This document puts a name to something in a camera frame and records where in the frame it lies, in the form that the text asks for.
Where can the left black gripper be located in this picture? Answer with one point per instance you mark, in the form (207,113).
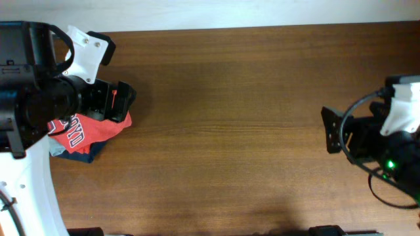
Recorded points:
(103,110)

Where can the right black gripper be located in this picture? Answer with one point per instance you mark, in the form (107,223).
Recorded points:
(365,129)

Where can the folded navy blue t-shirt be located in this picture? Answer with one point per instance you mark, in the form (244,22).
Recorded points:
(85,154)

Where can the plain red t-shirt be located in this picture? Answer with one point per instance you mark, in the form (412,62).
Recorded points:
(88,131)

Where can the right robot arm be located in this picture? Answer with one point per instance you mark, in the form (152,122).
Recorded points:
(392,158)

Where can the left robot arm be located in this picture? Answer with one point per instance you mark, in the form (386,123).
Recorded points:
(47,74)

